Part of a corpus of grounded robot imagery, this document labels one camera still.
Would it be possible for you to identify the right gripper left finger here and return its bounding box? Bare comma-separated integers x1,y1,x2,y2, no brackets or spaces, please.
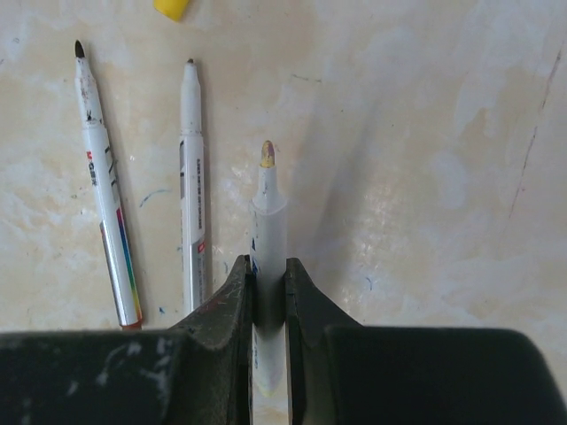
1,256,253,424

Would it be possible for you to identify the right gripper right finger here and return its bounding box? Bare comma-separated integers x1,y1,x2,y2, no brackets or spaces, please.
285,259,566,424

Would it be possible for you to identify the beige cap marker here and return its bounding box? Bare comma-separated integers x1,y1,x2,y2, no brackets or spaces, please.
250,141,287,398

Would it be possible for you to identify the yellow cap rainbow marker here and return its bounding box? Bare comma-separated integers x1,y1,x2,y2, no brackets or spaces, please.
179,58,206,315

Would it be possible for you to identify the yellow pen cap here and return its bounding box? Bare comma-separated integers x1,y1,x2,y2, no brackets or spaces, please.
153,0,190,22

